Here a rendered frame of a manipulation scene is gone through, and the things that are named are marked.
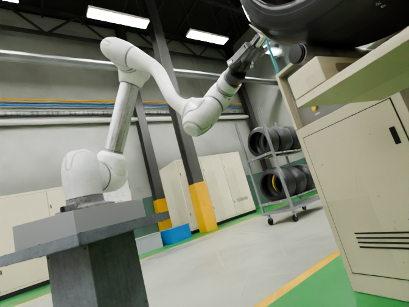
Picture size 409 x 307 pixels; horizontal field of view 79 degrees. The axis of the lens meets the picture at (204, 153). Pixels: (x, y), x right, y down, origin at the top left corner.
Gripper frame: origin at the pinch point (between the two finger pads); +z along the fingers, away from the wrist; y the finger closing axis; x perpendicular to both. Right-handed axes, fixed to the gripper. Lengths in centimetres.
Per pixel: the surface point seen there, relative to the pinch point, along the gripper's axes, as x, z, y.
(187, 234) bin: 27, -537, 148
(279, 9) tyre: 10.6, 16.1, -11.9
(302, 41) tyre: 18.6, 14.8, -7.8
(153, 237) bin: 11, -528, 68
